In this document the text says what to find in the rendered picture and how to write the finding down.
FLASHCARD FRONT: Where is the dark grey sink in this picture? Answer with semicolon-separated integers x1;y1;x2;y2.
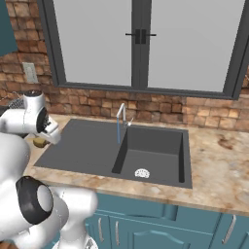
33;118;194;190

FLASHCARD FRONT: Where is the black window handle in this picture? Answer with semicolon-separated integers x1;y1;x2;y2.
124;28;142;45
140;28;158;45

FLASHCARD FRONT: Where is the white sink drain strainer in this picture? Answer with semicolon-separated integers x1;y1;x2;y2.
133;167;151;180

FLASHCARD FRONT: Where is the teal false drawer front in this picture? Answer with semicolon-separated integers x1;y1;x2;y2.
94;192;179;222

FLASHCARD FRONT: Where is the blue water stream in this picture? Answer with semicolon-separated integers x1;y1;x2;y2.
116;116;122;145

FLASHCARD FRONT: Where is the silver tap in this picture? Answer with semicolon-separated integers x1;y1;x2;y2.
115;102;134;129

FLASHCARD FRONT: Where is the teal wall cupboard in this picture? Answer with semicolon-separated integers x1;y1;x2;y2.
0;0;19;58

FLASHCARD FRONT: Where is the yellow-brown sponge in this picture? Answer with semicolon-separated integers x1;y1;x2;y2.
33;137;49;149

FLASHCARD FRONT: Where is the silver cupboard handle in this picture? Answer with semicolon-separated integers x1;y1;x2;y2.
114;220;122;247
221;214;237;245
97;216;105;243

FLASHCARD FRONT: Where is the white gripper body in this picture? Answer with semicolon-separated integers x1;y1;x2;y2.
43;125;63;146

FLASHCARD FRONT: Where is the dark grey window frame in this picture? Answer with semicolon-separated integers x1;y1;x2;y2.
36;0;249;100

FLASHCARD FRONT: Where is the grey wall socket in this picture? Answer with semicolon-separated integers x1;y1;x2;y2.
21;61;40;84

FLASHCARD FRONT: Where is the teal cupboard door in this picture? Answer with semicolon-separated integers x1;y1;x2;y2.
208;212;249;249
85;212;112;249
108;215;216;249

